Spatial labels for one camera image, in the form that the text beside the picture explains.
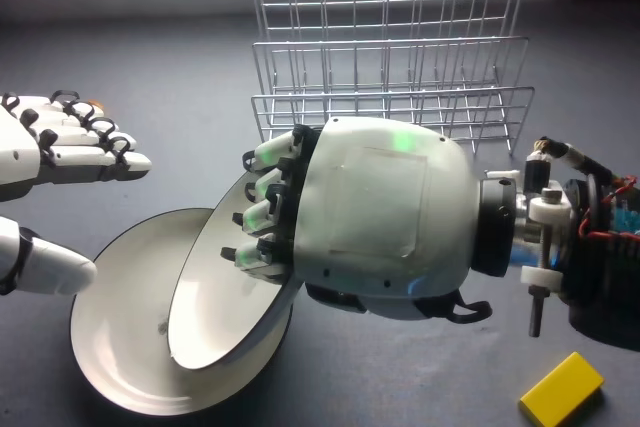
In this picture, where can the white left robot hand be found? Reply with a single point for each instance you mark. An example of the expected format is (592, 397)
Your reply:
(30, 157)

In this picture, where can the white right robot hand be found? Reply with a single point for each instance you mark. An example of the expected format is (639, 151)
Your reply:
(375, 207)

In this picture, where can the white plate with dark rim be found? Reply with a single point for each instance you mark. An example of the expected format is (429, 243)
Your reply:
(125, 307)
(215, 307)

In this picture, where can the swirl-shaped brown cookie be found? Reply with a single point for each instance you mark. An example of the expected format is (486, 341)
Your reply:
(99, 106)

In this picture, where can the yellow rectangular block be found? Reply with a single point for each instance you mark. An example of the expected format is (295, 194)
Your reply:
(562, 389)

